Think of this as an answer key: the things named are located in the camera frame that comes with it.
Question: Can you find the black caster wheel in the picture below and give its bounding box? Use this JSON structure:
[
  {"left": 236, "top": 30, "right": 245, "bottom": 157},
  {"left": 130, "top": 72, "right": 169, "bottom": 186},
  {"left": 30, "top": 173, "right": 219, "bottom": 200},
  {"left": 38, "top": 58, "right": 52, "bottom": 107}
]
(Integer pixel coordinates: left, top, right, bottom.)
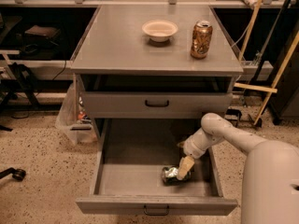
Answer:
[{"left": 0, "top": 167, "right": 26, "bottom": 181}]

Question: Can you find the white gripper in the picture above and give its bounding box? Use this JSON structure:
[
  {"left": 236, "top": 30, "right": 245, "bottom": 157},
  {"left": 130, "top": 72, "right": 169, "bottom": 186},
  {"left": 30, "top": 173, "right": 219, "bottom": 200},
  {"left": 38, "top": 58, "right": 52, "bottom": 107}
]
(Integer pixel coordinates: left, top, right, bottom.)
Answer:
[{"left": 177, "top": 131, "right": 215, "bottom": 180}]

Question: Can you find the dark box on shelf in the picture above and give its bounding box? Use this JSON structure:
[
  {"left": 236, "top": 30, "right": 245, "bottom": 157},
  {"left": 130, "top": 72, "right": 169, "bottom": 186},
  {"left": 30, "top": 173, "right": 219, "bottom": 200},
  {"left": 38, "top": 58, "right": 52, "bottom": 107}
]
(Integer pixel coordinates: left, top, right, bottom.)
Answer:
[{"left": 24, "top": 25, "right": 61, "bottom": 41}]

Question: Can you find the orange soda can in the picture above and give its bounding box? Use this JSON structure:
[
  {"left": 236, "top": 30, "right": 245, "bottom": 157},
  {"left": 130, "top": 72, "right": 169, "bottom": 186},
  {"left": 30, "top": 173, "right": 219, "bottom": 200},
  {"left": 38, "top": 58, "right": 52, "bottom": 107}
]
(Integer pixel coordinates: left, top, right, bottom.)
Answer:
[{"left": 191, "top": 21, "right": 213, "bottom": 59}]

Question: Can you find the open grey middle drawer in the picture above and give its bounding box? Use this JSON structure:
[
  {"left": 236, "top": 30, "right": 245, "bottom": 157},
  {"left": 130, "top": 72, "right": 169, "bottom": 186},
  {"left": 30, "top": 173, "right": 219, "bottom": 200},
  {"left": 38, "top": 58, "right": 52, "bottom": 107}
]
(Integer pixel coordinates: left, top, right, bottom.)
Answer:
[{"left": 77, "top": 119, "right": 237, "bottom": 216}]

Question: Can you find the white paper bowl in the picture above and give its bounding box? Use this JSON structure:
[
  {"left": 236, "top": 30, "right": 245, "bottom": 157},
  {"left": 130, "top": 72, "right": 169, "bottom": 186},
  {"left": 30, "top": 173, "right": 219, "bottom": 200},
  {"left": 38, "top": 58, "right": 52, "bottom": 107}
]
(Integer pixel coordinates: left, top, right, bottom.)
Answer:
[{"left": 142, "top": 20, "right": 178, "bottom": 42}]

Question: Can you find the clear plastic bag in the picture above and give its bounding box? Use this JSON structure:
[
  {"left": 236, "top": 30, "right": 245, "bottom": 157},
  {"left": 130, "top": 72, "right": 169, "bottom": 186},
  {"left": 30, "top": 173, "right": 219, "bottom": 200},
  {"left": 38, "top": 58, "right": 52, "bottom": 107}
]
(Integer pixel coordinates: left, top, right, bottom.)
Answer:
[{"left": 55, "top": 85, "right": 96, "bottom": 145}]

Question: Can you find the grey drawer cabinet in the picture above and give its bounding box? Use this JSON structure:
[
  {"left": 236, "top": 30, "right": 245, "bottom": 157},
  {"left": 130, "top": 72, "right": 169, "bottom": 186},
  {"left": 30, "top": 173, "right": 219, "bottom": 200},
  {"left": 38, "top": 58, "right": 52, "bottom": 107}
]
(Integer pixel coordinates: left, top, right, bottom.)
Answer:
[{"left": 72, "top": 4, "right": 243, "bottom": 133}]

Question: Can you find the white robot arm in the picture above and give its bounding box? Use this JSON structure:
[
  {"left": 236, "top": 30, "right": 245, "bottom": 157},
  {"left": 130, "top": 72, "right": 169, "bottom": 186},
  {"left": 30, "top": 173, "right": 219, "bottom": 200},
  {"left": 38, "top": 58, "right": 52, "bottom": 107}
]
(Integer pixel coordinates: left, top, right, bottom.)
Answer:
[{"left": 177, "top": 113, "right": 299, "bottom": 224}]

